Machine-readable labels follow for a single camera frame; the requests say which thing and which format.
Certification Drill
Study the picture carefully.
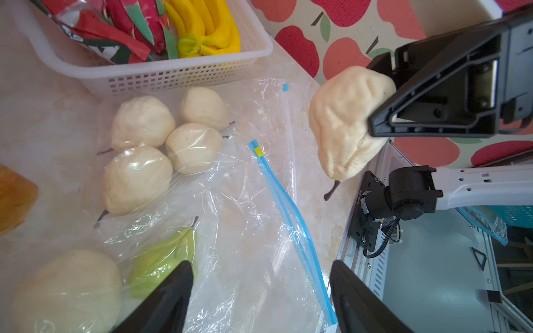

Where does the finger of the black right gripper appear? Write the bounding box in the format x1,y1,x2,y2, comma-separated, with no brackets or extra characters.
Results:
366,43,421,90

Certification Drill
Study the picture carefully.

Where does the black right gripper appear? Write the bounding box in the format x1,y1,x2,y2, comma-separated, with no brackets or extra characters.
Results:
368,4,532,137

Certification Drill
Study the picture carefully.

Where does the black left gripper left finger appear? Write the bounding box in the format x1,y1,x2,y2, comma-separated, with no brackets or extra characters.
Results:
112,261,194,333

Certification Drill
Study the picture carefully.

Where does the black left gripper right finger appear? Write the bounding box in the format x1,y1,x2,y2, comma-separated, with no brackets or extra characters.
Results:
330,260,412,332

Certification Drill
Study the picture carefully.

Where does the cream toy pear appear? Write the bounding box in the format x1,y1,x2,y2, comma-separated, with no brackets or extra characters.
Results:
309,66,396,201

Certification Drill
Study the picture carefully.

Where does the clear blue zip-top bag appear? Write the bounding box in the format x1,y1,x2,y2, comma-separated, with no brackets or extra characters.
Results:
97,79,336,332

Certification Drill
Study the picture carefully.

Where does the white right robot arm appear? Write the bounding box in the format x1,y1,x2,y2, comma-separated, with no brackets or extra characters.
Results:
361,5,532,220

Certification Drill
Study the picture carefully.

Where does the green toy pear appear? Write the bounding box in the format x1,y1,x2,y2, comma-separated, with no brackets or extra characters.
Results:
129,221,198,300

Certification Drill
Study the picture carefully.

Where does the small clear pear bag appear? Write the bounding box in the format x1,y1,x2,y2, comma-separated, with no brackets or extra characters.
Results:
1,197,219,332

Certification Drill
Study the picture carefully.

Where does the cream pear in small bag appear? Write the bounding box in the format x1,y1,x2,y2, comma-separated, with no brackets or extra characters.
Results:
13,250,122,332

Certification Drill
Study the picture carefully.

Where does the cream pear zip bag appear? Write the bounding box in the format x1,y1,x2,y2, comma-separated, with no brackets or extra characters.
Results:
165,123,224,174
180,87,231,130
96,146,174,225

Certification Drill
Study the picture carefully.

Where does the cream pear in zip bag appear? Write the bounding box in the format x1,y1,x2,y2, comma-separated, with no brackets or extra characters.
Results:
97,95,176,155

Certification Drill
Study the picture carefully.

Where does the red snack bag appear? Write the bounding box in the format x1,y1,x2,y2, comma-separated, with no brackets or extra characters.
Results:
33,0,151,65

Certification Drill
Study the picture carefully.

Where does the orange soap pump bottle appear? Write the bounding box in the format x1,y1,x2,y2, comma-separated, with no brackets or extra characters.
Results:
1,165,38,235

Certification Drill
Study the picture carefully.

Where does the upper yellow toy banana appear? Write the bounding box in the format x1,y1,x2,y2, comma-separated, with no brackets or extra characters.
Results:
172,0,241,58

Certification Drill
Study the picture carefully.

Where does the yellow toy banana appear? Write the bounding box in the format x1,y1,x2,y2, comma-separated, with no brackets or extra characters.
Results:
172,0,241,58
164,1,195,37

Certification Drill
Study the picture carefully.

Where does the lower yellow toy banana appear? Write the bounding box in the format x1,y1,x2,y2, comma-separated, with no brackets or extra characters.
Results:
164,1,195,37

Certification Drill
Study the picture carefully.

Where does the pink toy dragon fruit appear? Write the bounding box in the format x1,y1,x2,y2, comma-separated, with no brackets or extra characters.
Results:
104,0,179,60

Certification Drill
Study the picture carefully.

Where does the white plastic fruit basket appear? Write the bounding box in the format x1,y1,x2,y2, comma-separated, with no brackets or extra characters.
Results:
6,1,273,98

